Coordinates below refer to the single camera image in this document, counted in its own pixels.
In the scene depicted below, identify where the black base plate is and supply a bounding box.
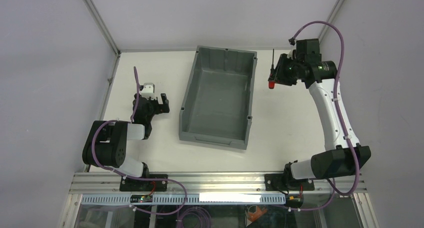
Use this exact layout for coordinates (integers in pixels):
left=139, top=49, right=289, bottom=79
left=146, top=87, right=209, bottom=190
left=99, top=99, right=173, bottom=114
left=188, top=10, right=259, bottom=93
left=119, top=173, right=168, bottom=192
left=264, top=173, right=315, bottom=192

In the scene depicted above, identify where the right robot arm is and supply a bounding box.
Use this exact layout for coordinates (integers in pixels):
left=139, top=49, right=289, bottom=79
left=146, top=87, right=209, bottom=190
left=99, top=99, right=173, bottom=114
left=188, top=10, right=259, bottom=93
left=268, top=54, right=371, bottom=192

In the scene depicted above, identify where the aluminium front rail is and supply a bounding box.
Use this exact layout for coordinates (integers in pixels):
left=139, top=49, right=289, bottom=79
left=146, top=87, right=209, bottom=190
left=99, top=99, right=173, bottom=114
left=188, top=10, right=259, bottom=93
left=68, top=172, right=368, bottom=194

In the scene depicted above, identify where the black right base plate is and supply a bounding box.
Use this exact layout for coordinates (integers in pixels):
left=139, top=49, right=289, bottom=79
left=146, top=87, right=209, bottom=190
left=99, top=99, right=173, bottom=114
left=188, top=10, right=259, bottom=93
left=264, top=173, right=315, bottom=192

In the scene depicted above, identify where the orange object below table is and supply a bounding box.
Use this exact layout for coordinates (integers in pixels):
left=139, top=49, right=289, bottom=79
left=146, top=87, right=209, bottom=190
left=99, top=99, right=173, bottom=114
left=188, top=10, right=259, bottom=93
left=246, top=205, right=268, bottom=222

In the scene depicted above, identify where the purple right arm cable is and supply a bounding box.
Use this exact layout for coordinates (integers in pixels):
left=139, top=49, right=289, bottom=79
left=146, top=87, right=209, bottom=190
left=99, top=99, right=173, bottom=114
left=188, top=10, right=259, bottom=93
left=276, top=21, right=361, bottom=211

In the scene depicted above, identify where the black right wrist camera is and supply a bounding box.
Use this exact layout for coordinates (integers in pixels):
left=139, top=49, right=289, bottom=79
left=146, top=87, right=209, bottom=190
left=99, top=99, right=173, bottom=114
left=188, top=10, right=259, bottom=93
left=288, top=38, right=322, bottom=63

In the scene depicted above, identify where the grey plastic bin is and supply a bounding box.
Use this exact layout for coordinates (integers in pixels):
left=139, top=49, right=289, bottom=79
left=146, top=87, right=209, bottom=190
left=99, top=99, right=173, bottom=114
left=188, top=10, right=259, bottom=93
left=178, top=46, right=258, bottom=150

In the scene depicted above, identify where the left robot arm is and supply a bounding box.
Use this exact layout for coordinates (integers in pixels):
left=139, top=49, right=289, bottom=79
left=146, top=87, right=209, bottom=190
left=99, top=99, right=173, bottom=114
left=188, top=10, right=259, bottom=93
left=82, top=93, right=170, bottom=179

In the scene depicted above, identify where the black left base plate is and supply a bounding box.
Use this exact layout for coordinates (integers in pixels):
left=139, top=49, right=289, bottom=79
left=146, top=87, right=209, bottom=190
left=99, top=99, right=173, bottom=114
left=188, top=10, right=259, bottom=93
left=119, top=173, right=168, bottom=192

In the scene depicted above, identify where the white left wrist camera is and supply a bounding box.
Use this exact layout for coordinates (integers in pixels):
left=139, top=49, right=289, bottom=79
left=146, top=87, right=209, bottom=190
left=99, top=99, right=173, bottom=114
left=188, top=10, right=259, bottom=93
left=139, top=83, right=157, bottom=100

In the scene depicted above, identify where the red handled screwdriver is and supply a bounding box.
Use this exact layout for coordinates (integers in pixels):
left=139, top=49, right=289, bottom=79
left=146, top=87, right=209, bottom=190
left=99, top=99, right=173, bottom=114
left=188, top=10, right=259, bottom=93
left=268, top=49, right=275, bottom=89

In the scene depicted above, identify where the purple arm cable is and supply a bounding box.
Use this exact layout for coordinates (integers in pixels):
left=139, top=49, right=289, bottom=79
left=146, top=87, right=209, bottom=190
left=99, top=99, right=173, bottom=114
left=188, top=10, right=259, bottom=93
left=91, top=66, right=213, bottom=228
left=276, top=21, right=361, bottom=211

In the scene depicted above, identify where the white slotted cable duct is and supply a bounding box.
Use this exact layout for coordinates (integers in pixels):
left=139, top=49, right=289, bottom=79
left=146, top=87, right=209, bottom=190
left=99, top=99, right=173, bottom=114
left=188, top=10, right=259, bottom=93
left=81, top=192, right=286, bottom=206

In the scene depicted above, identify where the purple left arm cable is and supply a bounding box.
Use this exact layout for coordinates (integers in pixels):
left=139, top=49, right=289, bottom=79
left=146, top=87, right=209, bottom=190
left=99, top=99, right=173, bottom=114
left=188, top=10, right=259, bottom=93
left=91, top=66, right=213, bottom=228

